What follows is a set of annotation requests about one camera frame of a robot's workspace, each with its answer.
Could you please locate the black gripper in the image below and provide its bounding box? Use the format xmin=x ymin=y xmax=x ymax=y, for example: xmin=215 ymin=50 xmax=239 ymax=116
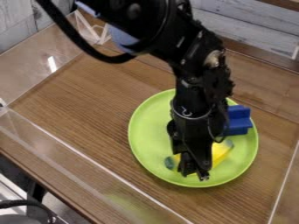
xmin=167 ymin=100 xmax=228 ymax=181

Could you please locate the yellow toy banana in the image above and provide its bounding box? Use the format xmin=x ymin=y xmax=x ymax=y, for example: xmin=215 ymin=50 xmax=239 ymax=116
xmin=163 ymin=139 xmax=234 ymax=171

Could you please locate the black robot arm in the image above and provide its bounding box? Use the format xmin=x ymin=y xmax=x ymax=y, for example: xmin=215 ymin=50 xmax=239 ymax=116
xmin=36 ymin=0 xmax=234 ymax=180

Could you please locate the green round plate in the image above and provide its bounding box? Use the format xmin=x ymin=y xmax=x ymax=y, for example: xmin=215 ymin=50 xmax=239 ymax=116
xmin=127 ymin=89 xmax=259 ymax=188

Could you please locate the blue plastic block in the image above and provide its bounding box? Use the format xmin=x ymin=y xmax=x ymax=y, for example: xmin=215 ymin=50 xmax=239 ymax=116
xmin=224 ymin=105 xmax=254 ymax=136

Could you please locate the clear acrylic enclosure wall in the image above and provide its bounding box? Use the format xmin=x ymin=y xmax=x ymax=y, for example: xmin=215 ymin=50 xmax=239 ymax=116
xmin=0 ymin=107 xmax=192 ymax=224

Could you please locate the clear acrylic corner bracket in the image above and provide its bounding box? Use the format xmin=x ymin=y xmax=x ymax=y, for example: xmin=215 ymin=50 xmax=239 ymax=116
xmin=75 ymin=10 xmax=111 ymax=46

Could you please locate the black cable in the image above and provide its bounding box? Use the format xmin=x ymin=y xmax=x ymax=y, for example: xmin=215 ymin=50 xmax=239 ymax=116
xmin=0 ymin=199 xmax=56 ymax=224

